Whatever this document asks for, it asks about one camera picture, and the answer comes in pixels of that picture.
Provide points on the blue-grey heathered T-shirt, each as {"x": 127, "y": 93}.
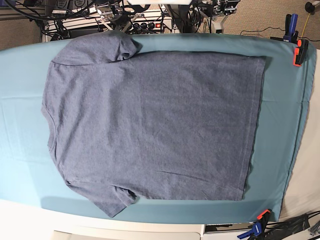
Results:
{"x": 165, "y": 125}

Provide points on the white power strip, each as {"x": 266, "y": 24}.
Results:
{"x": 152, "y": 23}

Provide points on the orange blue clamp bottom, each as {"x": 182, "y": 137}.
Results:
{"x": 258, "y": 228}

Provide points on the orange black clamp top right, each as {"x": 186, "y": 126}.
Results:
{"x": 300, "y": 52}

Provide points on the blue clamp top right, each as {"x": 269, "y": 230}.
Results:
{"x": 291, "y": 34}

